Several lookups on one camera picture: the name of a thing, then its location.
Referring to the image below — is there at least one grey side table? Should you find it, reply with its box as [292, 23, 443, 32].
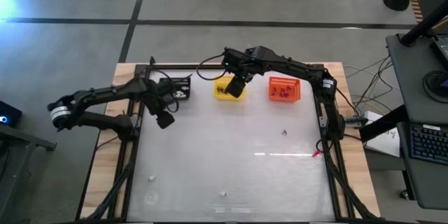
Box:
[0, 124, 58, 224]

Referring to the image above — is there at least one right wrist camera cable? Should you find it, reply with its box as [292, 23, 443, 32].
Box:
[195, 54, 228, 81]

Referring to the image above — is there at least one black keyboard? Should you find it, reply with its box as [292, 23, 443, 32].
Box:
[409, 124, 448, 166]

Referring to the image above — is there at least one black diagonal pole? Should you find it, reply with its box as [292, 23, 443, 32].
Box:
[398, 1, 448, 47]

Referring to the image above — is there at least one orange plastic basket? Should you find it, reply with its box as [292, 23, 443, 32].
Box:
[268, 76, 302, 103]

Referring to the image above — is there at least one white paper sheet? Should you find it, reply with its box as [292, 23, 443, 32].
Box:
[363, 110, 402, 158]

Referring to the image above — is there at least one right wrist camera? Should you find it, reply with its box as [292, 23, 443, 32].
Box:
[222, 47, 248, 75]

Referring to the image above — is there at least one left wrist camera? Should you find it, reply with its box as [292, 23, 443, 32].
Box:
[157, 77, 176, 95]

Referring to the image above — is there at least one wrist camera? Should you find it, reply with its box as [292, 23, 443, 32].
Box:
[157, 77, 176, 95]
[222, 47, 248, 75]

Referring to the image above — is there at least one black aluminium table frame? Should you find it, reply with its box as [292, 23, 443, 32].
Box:
[75, 63, 381, 224]

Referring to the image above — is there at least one black desk support bar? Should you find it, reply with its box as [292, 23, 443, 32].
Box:
[358, 104, 409, 144]

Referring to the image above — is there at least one yellow plastic basket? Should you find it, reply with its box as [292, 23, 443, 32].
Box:
[213, 74, 248, 101]

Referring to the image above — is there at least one black monitor stand base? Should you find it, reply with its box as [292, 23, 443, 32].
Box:
[422, 69, 448, 104]

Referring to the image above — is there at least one black floor cable bundle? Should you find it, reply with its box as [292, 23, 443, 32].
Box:
[344, 55, 403, 113]

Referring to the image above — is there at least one black laptop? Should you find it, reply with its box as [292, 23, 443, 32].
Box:
[429, 34, 448, 73]

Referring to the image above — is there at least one black plastic basket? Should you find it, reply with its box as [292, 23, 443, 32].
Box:
[159, 76, 192, 101]

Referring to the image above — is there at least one black box with blue light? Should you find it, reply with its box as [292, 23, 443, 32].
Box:
[0, 100, 22, 129]

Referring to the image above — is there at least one dark grey desk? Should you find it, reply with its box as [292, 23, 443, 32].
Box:
[385, 33, 448, 211]

